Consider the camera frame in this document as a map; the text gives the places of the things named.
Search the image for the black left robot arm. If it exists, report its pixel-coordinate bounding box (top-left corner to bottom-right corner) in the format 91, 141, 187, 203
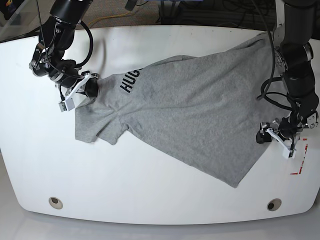
256, 0, 319, 144

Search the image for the yellow cable on floor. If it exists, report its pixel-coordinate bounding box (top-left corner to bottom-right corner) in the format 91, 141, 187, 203
86, 11, 131, 30

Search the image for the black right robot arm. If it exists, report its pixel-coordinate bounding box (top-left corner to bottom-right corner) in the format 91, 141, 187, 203
29, 0, 94, 90

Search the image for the table cable grommet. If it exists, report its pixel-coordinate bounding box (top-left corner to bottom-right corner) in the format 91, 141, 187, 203
48, 197, 63, 210
266, 198, 282, 212

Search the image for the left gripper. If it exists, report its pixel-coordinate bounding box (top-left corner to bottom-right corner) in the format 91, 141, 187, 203
256, 114, 307, 144

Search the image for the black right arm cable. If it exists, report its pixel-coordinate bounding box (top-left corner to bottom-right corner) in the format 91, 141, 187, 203
37, 0, 95, 70

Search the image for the left table cable grommet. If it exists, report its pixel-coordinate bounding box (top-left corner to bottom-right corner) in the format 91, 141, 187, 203
48, 197, 63, 210

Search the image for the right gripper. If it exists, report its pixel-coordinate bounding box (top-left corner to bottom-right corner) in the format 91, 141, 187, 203
48, 59, 99, 97

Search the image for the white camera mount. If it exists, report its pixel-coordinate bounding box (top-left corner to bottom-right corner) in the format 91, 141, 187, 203
58, 71, 100, 112
266, 118, 297, 159

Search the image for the red tape rectangle marking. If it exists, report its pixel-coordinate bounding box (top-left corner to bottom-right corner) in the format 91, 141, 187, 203
290, 137, 309, 176

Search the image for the grey T-shirt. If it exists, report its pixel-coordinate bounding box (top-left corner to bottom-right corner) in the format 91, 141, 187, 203
75, 33, 289, 188

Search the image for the right table cable grommet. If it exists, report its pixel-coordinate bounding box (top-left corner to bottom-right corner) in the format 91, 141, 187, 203
266, 198, 282, 212

